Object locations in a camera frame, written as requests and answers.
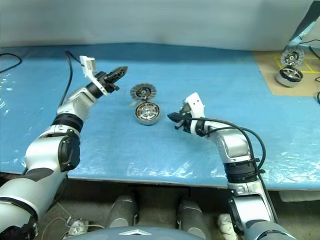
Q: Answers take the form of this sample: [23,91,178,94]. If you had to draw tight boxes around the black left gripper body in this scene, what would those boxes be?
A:
[96,70,120,92]

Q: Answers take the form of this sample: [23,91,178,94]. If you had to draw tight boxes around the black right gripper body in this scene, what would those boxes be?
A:
[174,111,198,134]

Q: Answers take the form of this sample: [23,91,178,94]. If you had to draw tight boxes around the silver spoked rotor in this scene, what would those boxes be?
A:
[281,67,303,81]
[138,106,157,121]

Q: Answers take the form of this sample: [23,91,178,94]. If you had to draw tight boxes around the grey ribbed motor lid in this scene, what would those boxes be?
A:
[281,48,306,68]
[129,82,158,108]

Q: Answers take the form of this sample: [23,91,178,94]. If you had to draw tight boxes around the grey motor housing copper windings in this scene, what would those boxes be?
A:
[276,66,305,88]
[134,103,161,127]

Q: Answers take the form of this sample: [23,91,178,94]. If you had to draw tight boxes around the blue plastic table cover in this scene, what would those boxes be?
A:
[0,42,320,193]

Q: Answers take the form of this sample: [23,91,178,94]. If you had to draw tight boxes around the dark grey rounded leg cover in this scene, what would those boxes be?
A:
[177,197,211,240]
[106,194,139,229]

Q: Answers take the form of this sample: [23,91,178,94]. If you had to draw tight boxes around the brown cardboard mat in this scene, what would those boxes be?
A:
[252,49,320,97]

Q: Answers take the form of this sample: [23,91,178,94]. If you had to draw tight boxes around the white crumpled cloth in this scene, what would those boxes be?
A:
[216,213,237,237]

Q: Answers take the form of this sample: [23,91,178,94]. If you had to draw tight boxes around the grey-blue rounded robot body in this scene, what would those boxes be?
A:
[63,225,210,240]

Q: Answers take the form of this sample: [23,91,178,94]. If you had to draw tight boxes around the white translucent box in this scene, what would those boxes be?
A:
[278,190,320,204]

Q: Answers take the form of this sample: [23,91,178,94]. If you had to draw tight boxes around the light blue tape wrap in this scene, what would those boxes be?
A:
[287,21,317,48]

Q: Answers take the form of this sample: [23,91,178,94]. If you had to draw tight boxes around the white power strip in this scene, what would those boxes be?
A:
[64,216,90,236]

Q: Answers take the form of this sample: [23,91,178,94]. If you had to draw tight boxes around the dark stand leg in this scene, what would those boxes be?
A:
[291,0,320,41]

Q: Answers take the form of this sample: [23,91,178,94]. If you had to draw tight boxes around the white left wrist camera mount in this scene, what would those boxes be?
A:
[79,55,110,97]

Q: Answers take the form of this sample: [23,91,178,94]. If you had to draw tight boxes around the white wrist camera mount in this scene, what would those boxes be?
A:
[183,92,207,137]
[79,55,110,97]

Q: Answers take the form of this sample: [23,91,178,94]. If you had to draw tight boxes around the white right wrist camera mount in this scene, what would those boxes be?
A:
[183,92,207,137]

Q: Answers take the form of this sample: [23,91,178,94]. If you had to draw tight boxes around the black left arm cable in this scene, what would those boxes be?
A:
[58,50,85,107]

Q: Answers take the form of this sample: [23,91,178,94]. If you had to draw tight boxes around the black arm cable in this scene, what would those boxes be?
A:
[58,50,85,107]
[191,117,281,226]

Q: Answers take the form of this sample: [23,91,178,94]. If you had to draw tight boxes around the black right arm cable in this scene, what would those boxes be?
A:
[191,117,281,226]

